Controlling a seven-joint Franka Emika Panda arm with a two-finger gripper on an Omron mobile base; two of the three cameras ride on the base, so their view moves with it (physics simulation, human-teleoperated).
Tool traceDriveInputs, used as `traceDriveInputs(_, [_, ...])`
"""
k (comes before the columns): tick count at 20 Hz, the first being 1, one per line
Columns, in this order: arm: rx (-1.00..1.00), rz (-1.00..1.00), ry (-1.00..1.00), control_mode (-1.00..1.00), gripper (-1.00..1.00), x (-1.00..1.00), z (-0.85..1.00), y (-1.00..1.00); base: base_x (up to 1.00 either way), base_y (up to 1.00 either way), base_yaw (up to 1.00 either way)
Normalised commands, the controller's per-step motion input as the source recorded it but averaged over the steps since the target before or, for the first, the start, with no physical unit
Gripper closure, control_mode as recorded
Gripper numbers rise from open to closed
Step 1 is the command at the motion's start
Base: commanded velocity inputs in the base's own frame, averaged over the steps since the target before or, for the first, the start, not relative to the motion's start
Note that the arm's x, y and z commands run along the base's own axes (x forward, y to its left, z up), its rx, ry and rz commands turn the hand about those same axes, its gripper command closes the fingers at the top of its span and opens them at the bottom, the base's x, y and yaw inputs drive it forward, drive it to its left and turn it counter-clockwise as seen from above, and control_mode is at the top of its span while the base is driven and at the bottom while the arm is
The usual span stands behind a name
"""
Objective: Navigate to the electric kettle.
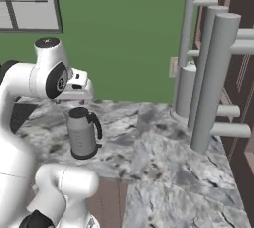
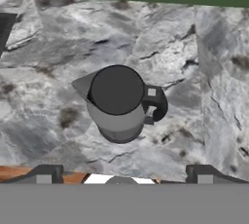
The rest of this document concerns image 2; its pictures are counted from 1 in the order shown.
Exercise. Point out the grey electric kettle black lid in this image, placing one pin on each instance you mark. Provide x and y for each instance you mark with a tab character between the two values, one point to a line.
116	104

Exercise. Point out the grey round knob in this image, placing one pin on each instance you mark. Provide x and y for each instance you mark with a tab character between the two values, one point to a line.
122	180

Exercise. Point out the black hob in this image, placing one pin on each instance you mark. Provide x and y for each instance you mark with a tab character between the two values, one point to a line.
4	29

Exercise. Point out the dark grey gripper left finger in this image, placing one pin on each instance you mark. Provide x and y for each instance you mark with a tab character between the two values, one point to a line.
48	173

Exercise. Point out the white cupboard front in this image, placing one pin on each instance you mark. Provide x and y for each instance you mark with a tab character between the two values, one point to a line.
97	179

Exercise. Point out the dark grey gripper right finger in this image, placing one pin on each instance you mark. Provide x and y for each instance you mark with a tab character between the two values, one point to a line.
201	173

